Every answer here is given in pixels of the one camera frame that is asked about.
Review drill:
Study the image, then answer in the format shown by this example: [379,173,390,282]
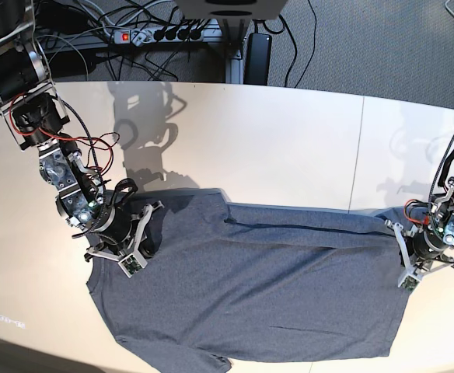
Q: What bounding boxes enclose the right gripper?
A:
[84,178,161,264]

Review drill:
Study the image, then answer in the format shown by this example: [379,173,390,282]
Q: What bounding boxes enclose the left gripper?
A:
[385,219,454,280]

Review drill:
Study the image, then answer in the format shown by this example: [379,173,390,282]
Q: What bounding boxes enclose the blue grey T-shirt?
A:
[87,190,409,372]

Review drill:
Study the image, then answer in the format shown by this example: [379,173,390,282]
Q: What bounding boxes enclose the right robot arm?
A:
[0,1,162,277]

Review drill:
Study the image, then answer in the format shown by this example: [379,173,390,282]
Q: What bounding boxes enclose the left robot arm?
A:
[385,135,454,291]

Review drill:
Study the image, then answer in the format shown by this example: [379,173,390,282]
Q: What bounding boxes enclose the white power strip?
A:
[111,26,204,47]

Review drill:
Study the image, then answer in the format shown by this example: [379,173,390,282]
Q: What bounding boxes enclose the black power adapter brick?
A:
[243,33,272,85]

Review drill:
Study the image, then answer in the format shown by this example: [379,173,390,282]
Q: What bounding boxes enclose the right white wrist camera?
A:
[118,253,148,278]

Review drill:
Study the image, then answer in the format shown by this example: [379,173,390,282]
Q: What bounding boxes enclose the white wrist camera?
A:
[398,274,421,292]
[118,253,148,278]

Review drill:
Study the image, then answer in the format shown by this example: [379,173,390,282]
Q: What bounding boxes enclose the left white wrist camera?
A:
[398,274,421,292]

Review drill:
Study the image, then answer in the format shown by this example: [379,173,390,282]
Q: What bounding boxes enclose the aluminium frame post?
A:
[219,18,248,85]

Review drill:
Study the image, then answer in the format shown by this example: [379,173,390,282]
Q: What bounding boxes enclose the tangled black floor cables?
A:
[36,0,228,82]

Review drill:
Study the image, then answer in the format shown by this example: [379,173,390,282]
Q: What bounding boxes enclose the black camera mount housing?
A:
[175,0,288,19]

